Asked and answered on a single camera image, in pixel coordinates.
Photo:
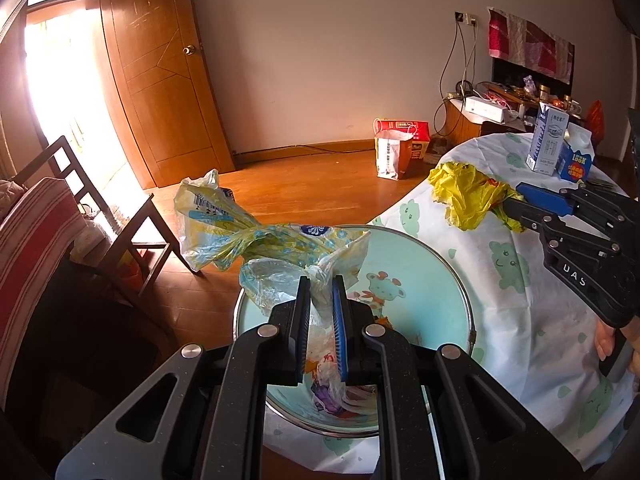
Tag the yellow plastic bag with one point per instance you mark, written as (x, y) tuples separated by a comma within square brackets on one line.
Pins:
[(465, 195)]

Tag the person's right hand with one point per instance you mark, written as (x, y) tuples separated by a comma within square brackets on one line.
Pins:
[(602, 342)]

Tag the blue gable-top drink carton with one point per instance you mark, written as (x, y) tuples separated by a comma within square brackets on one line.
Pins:
[(575, 162)]

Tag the dark flat packet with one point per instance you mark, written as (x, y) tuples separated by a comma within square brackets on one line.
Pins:
[(600, 184)]

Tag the wooden television cabinet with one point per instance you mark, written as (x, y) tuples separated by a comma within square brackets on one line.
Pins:
[(455, 125)]

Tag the beige quilted cloth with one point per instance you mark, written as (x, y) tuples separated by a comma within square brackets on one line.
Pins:
[(12, 192)]

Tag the purple plastic bag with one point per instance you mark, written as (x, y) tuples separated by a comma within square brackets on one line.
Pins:
[(327, 395)]

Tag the white paper shopping bag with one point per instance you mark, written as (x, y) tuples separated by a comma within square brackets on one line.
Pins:
[(392, 155)]

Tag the wall power socket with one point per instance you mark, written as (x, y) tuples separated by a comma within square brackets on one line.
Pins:
[(466, 18)]

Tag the red plastic bag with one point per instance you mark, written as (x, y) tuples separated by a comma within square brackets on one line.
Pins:
[(595, 120)]

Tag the white flat box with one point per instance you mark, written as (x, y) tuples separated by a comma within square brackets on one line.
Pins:
[(485, 109)]

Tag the green cartoon print waste bin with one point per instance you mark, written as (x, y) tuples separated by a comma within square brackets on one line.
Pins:
[(430, 280)]

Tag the white tablecloth with green figures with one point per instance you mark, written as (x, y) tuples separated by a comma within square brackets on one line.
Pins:
[(510, 310)]

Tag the wooden door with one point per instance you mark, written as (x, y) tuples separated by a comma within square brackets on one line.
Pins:
[(165, 85)]

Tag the red pink television cover cloth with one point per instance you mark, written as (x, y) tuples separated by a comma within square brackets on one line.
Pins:
[(530, 42)]

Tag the red gift box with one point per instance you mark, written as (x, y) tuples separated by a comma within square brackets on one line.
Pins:
[(419, 132)]

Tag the clear yellow blue patterned bag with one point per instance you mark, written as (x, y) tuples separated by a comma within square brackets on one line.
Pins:
[(280, 242)]

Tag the dark wooden chair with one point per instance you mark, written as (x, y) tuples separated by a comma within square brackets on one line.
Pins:
[(145, 215)]

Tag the black television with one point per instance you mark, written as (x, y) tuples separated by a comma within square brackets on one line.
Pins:
[(505, 72)]

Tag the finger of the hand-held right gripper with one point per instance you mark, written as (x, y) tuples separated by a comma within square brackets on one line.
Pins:
[(545, 198), (565, 235)]

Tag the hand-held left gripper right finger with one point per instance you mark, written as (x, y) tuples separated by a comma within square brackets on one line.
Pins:
[(340, 330)]

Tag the red white striped cloth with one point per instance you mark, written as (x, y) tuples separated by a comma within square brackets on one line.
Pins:
[(35, 260)]

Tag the white milk carton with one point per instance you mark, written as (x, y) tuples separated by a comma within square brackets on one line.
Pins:
[(545, 140)]

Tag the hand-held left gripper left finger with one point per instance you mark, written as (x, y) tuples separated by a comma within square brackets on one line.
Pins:
[(303, 330)]

